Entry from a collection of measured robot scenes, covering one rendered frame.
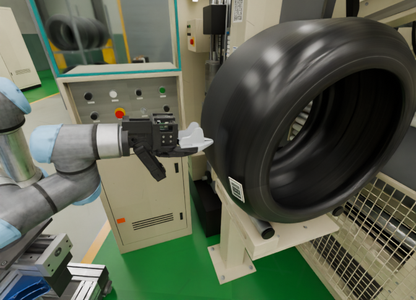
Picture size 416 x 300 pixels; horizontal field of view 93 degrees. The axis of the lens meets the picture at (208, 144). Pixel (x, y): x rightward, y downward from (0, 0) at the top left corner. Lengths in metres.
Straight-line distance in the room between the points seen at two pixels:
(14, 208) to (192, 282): 1.28
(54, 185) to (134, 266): 1.29
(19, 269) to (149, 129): 0.90
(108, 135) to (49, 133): 0.10
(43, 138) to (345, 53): 0.57
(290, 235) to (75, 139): 0.73
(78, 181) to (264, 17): 0.72
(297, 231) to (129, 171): 0.92
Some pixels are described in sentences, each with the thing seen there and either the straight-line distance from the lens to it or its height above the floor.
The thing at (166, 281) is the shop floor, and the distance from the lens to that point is 1.62.
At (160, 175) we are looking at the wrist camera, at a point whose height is 1.14.
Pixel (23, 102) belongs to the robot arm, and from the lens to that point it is 0.80.
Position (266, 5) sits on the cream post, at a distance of 0.80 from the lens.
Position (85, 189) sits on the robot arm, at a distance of 0.52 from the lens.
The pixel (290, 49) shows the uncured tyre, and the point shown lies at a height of 1.41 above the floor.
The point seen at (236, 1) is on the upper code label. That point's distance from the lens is 0.84.
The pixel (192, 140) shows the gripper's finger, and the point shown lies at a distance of 0.46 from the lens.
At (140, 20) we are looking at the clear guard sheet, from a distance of 1.06.
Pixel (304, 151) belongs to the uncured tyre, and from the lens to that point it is 0.94.
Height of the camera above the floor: 1.44
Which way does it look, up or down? 30 degrees down
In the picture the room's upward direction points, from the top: straight up
